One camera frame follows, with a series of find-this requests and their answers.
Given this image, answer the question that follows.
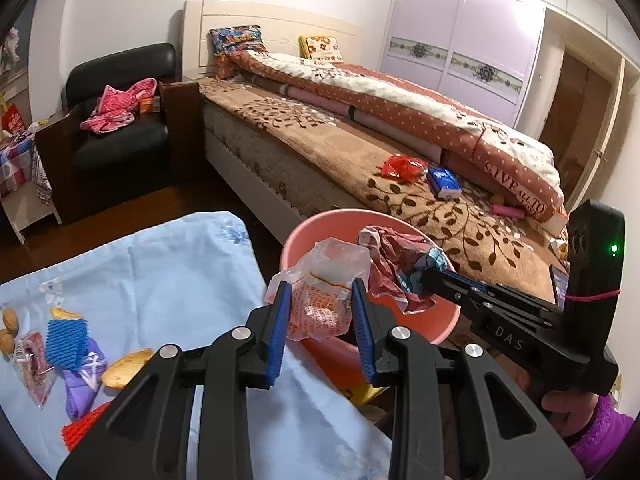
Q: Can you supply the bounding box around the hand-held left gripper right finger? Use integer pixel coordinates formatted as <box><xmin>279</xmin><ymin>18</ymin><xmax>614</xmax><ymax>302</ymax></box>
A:
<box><xmin>351</xmin><ymin>277</ymin><xmax>586</xmax><ymax>480</ymax></box>

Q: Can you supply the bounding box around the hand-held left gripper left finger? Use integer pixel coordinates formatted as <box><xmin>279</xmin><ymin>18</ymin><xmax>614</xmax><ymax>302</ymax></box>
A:
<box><xmin>56</xmin><ymin>281</ymin><xmax>292</xmax><ymax>480</ymax></box>

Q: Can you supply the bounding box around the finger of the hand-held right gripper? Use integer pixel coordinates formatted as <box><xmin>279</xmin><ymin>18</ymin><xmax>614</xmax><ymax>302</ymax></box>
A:
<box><xmin>422</xmin><ymin>267</ymin><xmax>507</xmax><ymax>322</ymax></box>
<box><xmin>445</xmin><ymin>270</ymin><xmax>552</xmax><ymax>317</ymax></box>

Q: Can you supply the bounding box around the pink plastic bucket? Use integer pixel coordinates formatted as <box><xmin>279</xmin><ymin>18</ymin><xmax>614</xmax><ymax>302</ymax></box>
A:
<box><xmin>280</xmin><ymin>210</ymin><xmax>462</xmax><ymax>396</ymax></box>

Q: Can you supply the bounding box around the clear bag with orange print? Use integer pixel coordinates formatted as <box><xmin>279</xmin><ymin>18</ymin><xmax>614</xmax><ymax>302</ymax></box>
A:
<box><xmin>264</xmin><ymin>238</ymin><xmax>373</xmax><ymax>343</ymax></box>

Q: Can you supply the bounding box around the colourful paper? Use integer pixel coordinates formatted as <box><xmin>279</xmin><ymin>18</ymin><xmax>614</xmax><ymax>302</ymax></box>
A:
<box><xmin>357</xmin><ymin>226</ymin><xmax>448</xmax><ymax>316</ymax></box>

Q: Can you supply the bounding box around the purple plastic bag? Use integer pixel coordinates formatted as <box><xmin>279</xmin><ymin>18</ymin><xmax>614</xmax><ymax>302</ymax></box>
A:
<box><xmin>62</xmin><ymin>337</ymin><xmax>107</xmax><ymax>422</ymax></box>

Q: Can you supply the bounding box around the blue foam net sleeve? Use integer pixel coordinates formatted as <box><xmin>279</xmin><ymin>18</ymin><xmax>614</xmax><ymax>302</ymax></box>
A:
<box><xmin>45</xmin><ymin>319</ymin><xmax>88</xmax><ymax>372</ymax></box>

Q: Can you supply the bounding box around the red foam net sleeve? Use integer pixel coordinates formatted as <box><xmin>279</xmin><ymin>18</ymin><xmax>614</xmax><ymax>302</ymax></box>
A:
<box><xmin>61</xmin><ymin>401</ymin><xmax>113</xmax><ymax>452</ymax></box>

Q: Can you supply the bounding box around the clear wrapper with red print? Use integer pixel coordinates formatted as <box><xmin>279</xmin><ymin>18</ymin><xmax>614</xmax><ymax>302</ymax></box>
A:
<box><xmin>12</xmin><ymin>331</ymin><xmax>57</xmax><ymax>407</ymax></box>

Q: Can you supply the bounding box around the person's right forearm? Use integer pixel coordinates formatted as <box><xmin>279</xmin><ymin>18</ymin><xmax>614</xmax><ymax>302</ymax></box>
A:
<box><xmin>567</xmin><ymin>394</ymin><xmax>635</xmax><ymax>478</ymax></box>

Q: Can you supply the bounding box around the person's right hand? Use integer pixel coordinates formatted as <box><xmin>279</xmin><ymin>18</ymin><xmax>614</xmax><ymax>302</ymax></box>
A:
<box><xmin>541</xmin><ymin>389</ymin><xmax>601</xmax><ymax>441</ymax></box>

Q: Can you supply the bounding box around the yellow patterned box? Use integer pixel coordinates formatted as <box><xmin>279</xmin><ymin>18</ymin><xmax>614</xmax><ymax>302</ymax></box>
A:
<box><xmin>345</xmin><ymin>380</ymin><xmax>388</xmax><ymax>408</ymax></box>

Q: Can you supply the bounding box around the black smartphone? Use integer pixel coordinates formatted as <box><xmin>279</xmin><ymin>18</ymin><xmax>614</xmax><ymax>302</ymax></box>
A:
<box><xmin>550</xmin><ymin>265</ymin><xmax>569</xmax><ymax>307</ymax></box>

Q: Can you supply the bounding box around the blue tissue pack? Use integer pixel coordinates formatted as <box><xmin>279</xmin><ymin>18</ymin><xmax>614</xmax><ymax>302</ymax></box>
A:
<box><xmin>426</xmin><ymin>166</ymin><xmax>463</xmax><ymax>201</ymax></box>

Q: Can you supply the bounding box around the light blue floral tablecloth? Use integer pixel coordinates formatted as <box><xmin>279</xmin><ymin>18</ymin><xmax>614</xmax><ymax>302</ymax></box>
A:
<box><xmin>0</xmin><ymin>211</ymin><xmax>393</xmax><ymax>480</ymax></box>

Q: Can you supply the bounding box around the red snack packet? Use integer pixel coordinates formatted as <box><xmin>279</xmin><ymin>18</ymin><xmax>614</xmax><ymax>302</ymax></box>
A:
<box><xmin>381</xmin><ymin>156</ymin><xmax>430</xmax><ymax>181</ymax></box>

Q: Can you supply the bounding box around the polka dot quilt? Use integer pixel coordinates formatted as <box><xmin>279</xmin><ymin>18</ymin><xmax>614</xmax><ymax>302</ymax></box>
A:
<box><xmin>215</xmin><ymin>50</ymin><xmax>568</xmax><ymax>233</ymax></box>

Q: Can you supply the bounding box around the brown leaf pattern blanket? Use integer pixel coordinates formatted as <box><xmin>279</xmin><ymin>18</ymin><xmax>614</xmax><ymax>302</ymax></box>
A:
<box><xmin>199</xmin><ymin>77</ymin><xmax>571</xmax><ymax>306</ymax></box>

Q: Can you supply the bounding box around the cream bed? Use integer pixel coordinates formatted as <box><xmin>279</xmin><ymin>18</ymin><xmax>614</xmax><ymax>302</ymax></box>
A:
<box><xmin>182</xmin><ymin>0</ymin><xmax>571</xmax><ymax>311</ymax></box>

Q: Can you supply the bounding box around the wooden door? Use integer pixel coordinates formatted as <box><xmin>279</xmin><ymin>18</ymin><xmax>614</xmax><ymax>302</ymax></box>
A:
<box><xmin>539</xmin><ymin>52</ymin><xmax>613</xmax><ymax>181</ymax></box>

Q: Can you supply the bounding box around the black leather armchair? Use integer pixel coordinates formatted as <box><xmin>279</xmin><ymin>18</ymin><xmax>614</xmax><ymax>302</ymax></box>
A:
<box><xmin>34</xmin><ymin>42</ymin><xmax>203</xmax><ymax>226</ymax></box>

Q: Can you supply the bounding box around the lilac wardrobe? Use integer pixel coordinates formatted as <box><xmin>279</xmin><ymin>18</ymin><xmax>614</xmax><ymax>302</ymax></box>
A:
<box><xmin>377</xmin><ymin>0</ymin><xmax>546</xmax><ymax>136</ymax></box>

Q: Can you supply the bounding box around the yellow floral pillow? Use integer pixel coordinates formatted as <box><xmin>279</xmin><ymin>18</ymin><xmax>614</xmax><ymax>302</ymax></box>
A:
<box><xmin>299</xmin><ymin>35</ymin><xmax>345</xmax><ymax>63</ymax></box>

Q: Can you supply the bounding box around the white side table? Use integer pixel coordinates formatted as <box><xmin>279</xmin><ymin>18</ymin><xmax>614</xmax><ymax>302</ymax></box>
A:
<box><xmin>0</xmin><ymin>180</ymin><xmax>63</xmax><ymax>246</ymax></box>

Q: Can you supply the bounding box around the pink dotted clothing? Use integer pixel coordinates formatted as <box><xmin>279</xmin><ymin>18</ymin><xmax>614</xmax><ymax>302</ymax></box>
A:
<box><xmin>80</xmin><ymin>78</ymin><xmax>158</xmax><ymax>134</ymax></box>

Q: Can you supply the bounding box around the cartoon print pillow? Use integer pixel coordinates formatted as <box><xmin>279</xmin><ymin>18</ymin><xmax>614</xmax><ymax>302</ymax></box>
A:
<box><xmin>207</xmin><ymin>25</ymin><xmax>271</xmax><ymax>56</ymax></box>

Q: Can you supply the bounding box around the red gift bag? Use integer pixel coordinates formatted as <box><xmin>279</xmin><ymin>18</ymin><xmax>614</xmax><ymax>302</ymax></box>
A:
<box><xmin>0</xmin><ymin>102</ymin><xmax>26</xmax><ymax>133</ymax></box>

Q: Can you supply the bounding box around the coat rack with clothes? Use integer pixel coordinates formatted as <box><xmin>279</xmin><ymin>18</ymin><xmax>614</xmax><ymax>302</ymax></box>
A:
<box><xmin>2</xmin><ymin>27</ymin><xmax>23</xmax><ymax>63</ymax></box>

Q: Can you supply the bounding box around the curved window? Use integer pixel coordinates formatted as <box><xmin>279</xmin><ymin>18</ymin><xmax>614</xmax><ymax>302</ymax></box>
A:
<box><xmin>0</xmin><ymin>0</ymin><xmax>38</xmax><ymax>96</ymax></box>

